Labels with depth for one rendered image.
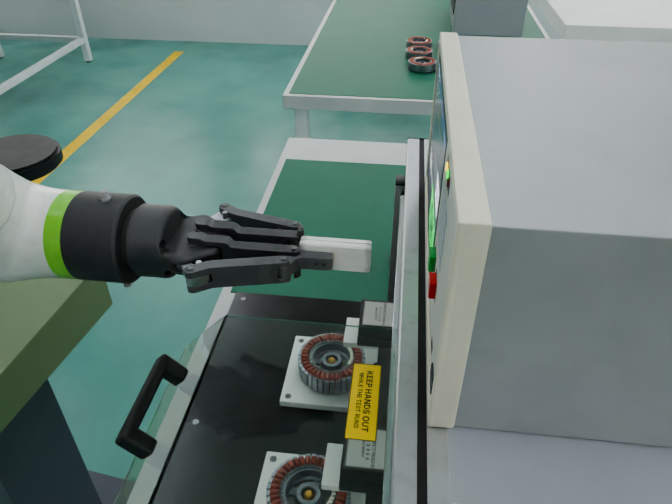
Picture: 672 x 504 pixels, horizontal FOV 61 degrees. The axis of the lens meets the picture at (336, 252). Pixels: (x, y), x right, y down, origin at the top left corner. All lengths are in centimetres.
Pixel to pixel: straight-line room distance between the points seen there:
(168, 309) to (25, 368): 133
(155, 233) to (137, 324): 177
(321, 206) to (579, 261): 112
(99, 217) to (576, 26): 103
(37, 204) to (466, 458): 46
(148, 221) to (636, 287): 42
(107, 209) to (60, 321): 55
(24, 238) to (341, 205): 97
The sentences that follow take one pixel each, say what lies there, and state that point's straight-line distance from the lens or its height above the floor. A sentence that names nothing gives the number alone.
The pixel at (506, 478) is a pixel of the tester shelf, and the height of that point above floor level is 111.
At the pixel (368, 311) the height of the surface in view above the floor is 92.
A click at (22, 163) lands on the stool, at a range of 237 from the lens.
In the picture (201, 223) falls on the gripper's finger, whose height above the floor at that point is 120.
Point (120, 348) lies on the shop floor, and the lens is 226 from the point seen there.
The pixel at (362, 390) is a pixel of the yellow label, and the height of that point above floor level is 107.
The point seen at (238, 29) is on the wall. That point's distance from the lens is 553.
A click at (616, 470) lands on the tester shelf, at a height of 111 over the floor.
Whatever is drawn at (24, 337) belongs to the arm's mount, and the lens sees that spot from 109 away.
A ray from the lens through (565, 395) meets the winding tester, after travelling 49.
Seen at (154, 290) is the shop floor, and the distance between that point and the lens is 248.
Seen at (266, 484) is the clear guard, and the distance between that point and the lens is 54.
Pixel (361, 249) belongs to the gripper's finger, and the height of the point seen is 119.
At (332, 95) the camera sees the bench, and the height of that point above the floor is 75.
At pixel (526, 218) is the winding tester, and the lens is 39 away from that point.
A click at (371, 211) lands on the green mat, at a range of 145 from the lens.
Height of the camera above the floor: 152
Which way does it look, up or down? 36 degrees down
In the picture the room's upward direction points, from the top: straight up
